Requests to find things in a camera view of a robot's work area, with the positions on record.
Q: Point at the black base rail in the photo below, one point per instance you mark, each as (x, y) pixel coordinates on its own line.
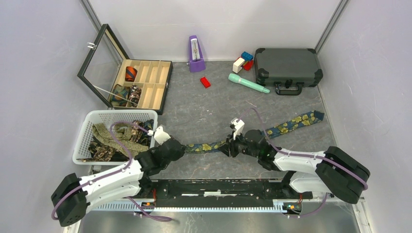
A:
(218, 193)

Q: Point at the navy yellow floral tie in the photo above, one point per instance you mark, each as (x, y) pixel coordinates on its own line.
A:
(299, 121)

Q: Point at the red toy brick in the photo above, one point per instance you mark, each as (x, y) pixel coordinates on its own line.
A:
(205, 82)

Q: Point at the purple metronome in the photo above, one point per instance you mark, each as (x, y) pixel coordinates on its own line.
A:
(196, 61)

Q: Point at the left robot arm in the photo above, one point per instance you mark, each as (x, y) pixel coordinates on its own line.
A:
(76, 196)

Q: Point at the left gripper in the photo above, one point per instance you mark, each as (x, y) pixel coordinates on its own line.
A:
(180, 154)

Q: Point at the orange navy rolled tie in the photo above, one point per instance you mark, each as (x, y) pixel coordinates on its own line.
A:
(130, 74)

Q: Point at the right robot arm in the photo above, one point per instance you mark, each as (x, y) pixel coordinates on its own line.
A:
(331, 171)

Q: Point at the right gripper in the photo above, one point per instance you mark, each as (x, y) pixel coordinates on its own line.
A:
(231, 150)

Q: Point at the blue striped tie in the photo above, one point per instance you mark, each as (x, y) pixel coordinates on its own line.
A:
(147, 125)

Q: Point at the wooden tie organizer box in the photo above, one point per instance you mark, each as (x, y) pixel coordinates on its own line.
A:
(105, 66)

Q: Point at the red toy block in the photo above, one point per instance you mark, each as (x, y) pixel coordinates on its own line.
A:
(248, 65)

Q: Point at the dark grey carrying case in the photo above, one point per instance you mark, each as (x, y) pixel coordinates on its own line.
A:
(287, 70)

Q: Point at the dark floral rolled tie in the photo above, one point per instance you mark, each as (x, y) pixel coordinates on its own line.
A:
(134, 95)

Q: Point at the teal patterned rolled tie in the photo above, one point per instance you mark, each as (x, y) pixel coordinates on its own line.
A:
(120, 96)

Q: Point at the olive green tie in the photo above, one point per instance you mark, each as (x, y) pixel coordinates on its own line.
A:
(109, 138)

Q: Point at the blue toy brick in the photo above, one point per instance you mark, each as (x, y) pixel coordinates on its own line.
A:
(246, 56)

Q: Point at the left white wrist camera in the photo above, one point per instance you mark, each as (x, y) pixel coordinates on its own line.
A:
(159, 135)

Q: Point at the mint green flashlight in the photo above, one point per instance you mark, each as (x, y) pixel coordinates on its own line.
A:
(239, 80)

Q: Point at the white toy block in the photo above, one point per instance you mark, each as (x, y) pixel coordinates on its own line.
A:
(238, 65)

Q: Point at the white plastic basket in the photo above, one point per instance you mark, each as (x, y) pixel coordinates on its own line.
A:
(106, 117)

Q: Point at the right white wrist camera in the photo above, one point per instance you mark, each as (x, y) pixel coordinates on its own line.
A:
(237, 126)

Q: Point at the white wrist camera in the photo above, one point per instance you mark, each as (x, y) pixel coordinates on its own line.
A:
(237, 126)
(159, 135)

